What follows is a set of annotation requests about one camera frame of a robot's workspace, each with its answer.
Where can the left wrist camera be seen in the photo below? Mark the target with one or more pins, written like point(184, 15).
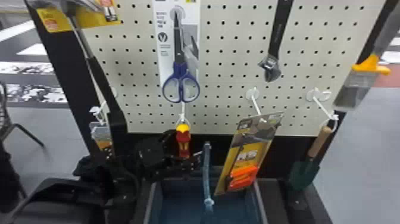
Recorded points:
point(150, 153)

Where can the red yellow screwdriver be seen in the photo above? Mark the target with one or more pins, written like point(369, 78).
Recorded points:
point(183, 140)

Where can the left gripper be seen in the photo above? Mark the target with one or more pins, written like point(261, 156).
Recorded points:
point(170, 150)

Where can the orange tool on yellow card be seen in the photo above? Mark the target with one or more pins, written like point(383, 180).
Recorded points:
point(247, 156)

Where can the black chair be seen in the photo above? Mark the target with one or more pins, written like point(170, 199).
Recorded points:
point(9, 125)

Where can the blue basket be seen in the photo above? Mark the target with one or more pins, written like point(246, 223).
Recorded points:
point(182, 204)

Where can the blue scissors on white card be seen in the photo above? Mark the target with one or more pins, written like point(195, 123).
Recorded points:
point(180, 78)

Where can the small carded tool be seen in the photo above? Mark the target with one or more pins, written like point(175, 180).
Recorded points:
point(100, 134)

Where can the yellow grey scraper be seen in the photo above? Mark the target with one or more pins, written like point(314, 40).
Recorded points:
point(356, 89)

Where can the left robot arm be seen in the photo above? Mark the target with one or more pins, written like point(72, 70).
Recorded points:
point(62, 200)

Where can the white pegboard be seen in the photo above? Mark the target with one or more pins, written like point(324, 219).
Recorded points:
point(237, 62)

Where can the black adjustable wrench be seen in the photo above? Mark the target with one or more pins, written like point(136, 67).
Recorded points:
point(278, 31)

